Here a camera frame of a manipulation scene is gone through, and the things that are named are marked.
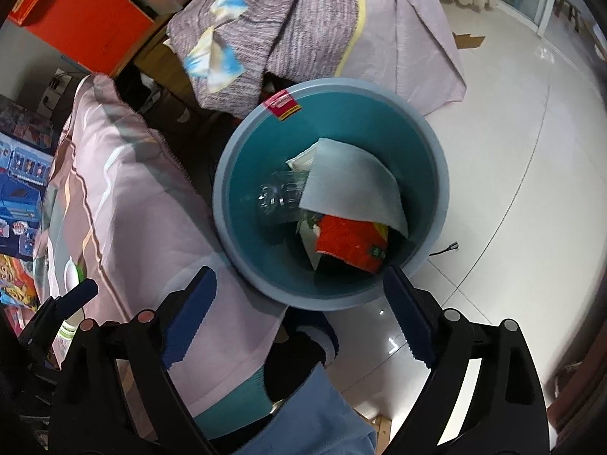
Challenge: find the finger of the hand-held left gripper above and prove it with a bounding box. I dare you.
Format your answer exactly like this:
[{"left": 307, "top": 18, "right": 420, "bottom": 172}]
[{"left": 45, "top": 279, "right": 99, "bottom": 316}]

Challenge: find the person's foot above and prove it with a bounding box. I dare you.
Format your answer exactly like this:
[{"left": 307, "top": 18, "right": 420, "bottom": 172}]
[{"left": 263, "top": 310, "right": 340, "bottom": 401}]

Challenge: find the white wall socket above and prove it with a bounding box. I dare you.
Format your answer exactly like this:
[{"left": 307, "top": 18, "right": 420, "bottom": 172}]
[{"left": 42, "top": 69, "right": 83, "bottom": 110}]

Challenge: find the teal round waste bin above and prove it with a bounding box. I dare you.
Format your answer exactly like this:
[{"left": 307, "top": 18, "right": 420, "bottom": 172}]
[{"left": 212, "top": 77, "right": 449, "bottom": 312}]

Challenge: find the purple grey cloth bundle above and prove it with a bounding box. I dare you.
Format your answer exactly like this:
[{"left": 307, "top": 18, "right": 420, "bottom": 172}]
[{"left": 164, "top": 0, "right": 380, "bottom": 117}]

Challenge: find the red snack packet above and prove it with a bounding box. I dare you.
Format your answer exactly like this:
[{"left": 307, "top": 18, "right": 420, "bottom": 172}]
[{"left": 315, "top": 215, "right": 390, "bottom": 275}]

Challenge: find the cartoon dog toy box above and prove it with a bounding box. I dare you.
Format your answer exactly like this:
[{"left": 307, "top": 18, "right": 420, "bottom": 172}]
[{"left": 0, "top": 253, "right": 39, "bottom": 314}]

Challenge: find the white paper napkin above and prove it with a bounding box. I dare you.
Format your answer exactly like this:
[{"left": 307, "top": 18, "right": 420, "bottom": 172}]
[{"left": 298, "top": 137, "right": 409, "bottom": 238}]

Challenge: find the blue toy box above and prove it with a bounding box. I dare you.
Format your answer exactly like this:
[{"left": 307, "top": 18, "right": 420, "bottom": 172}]
[{"left": 0, "top": 133, "right": 53, "bottom": 252}]

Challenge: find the green white carton box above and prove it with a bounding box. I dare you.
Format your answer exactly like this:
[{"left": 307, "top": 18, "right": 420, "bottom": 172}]
[{"left": 298, "top": 218, "right": 326, "bottom": 272}]

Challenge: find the pink plaid blanket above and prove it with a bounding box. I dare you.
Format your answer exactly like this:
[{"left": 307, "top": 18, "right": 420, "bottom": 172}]
[{"left": 33, "top": 73, "right": 290, "bottom": 441}]

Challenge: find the pale pink sheet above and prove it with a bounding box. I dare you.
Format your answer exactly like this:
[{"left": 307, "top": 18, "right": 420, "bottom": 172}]
[{"left": 266, "top": 0, "right": 468, "bottom": 117}]

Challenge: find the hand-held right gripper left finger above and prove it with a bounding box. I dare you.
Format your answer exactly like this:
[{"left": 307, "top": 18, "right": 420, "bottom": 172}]
[{"left": 47, "top": 265, "right": 219, "bottom": 455}]

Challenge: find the orange box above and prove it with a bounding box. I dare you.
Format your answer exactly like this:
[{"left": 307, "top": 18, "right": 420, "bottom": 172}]
[{"left": 7, "top": 0, "right": 157, "bottom": 79}]

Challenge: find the person's blue jeans leg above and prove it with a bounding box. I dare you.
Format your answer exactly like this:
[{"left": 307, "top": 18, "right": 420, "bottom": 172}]
[{"left": 223, "top": 365, "right": 380, "bottom": 455}]

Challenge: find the clear plastic water bottle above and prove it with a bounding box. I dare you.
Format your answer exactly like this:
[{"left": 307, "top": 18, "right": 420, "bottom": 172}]
[{"left": 256, "top": 171, "right": 311, "bottom": 223}]

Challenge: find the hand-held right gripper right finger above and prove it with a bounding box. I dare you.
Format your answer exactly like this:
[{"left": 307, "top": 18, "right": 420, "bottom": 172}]
[{"left": 382, "top": 265, "right": 551, "bottom": 455}]

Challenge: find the brown cardboard scrap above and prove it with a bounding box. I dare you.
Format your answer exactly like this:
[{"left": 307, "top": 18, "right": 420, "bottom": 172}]
[{"left": 450, "top": 31, "right": 487, "bottom": 50}]

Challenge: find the dark wooden cabinet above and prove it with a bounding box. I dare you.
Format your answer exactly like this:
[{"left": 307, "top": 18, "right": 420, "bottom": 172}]
[{"left": 116, "top": 9, "right": 214, "bottom": 162}]

